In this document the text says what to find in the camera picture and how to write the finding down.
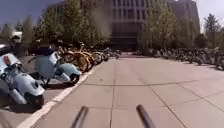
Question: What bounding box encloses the row of yellow bicycles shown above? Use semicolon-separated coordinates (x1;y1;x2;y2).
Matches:
55;42;103;73

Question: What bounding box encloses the pale concrete slab pavement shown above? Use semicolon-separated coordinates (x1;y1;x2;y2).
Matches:
31;54;224;128

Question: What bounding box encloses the large dark glass building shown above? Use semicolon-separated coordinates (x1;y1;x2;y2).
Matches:
46;0;202;53

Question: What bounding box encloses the group of trees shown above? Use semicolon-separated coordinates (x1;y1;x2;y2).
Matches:
142;0;178;52
0;0;113;51

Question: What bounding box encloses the pale blue scooter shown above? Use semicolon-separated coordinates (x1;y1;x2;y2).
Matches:
0;52;46;108
27;49;83;86

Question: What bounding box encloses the robot's own part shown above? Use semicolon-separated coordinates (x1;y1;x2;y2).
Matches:
70;105;89;128
135;104;156;128

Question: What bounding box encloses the tree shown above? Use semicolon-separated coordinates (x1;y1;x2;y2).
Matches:
201;13;224;50

